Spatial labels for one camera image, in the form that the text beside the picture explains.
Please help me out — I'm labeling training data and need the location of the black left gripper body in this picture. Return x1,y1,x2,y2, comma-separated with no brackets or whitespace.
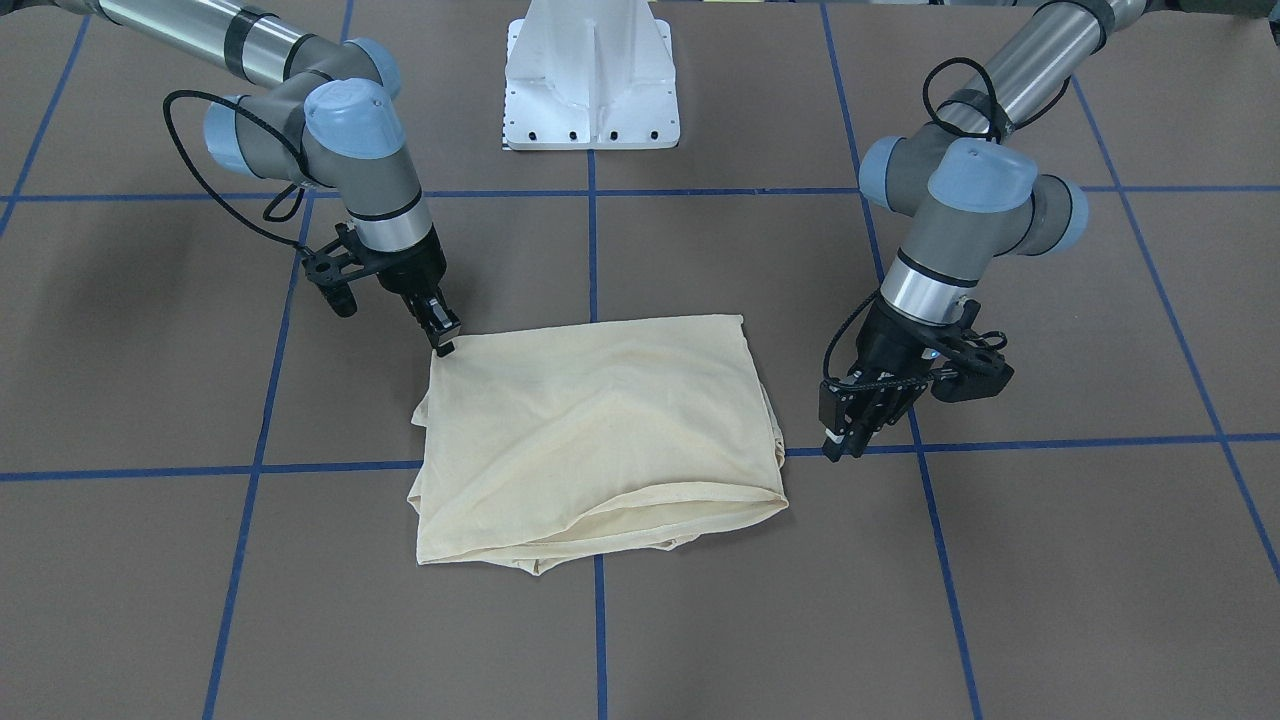
845,299,950,397

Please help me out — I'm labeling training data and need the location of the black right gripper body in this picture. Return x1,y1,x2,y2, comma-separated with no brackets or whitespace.
376,228,447,306

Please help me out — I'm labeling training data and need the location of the cream long-sleeve graphic shirt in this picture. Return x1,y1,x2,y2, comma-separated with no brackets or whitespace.
407,314,788,577

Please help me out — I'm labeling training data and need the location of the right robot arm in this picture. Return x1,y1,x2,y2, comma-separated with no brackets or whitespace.
60,1,461,356

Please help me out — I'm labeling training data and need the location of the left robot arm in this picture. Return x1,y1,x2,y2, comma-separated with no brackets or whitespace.
819,1,1153,461

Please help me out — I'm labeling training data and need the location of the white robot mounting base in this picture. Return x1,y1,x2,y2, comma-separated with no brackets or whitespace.
502,1,682,151

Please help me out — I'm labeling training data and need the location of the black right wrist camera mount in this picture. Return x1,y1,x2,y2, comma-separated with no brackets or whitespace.
302,222,381,318

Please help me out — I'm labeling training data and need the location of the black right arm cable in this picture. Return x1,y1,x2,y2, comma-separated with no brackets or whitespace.
163,90,314,251

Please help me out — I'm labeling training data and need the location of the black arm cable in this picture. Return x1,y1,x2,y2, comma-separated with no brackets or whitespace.
922,56,1076,141
163,90,314,251

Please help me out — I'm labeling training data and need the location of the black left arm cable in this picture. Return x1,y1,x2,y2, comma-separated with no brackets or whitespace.
922,56,1076,141

